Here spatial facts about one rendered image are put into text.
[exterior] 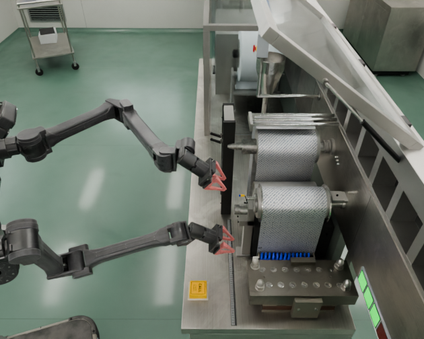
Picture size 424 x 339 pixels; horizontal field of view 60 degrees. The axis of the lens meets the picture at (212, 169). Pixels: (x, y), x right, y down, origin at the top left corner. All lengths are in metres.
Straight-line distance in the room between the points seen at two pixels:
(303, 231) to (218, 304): 0.45
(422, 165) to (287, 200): 0.50
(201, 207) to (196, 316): 0.59
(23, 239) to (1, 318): 1.83
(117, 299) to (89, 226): 0.74
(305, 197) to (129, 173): 2.40
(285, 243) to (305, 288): 0.18
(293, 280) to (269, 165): 0.46
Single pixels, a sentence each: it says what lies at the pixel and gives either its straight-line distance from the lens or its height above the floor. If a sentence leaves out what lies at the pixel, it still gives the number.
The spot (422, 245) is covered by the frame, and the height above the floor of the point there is 1.53.
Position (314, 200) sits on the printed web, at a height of 1.30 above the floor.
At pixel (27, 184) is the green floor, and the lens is 3.74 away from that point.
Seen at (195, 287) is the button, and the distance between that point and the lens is 1.57.
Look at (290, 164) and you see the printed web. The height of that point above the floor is 1.30.
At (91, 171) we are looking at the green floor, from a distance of 3.67.
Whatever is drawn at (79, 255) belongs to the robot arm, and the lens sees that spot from 1.44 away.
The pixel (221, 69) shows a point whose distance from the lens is 2.17.
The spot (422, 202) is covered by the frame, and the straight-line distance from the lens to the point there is 1.03.
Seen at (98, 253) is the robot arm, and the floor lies 1.17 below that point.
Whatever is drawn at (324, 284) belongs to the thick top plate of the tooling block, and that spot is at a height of 1.03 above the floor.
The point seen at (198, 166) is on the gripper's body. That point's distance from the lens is 1.26.
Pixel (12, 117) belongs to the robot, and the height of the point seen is 1.71.
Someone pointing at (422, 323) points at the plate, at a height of 1.40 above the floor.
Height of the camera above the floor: 2.24
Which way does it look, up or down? 40 degrees down
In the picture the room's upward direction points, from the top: straight up
